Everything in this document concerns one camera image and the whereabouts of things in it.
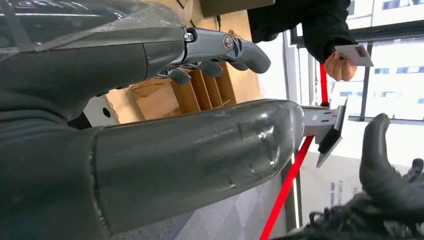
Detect person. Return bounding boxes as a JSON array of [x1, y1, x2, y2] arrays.
[[246, 0, 358, 64]]

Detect wooden card organiser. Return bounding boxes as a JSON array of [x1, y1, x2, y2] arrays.
[[130, 61, 238, 122]]

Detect grey kiosk screen stand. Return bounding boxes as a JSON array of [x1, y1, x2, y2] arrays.
[[303, 97, 349, 169]]

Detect dark grey laptop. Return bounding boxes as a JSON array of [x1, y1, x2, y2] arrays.
[[198, 0, 276, 18]]

